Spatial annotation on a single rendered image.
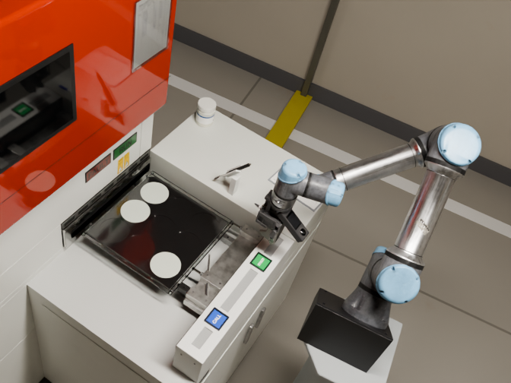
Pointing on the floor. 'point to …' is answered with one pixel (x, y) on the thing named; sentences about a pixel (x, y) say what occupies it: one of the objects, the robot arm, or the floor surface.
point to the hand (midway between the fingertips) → (274, 242)
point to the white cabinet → (84, 346)
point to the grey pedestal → (309, 369)
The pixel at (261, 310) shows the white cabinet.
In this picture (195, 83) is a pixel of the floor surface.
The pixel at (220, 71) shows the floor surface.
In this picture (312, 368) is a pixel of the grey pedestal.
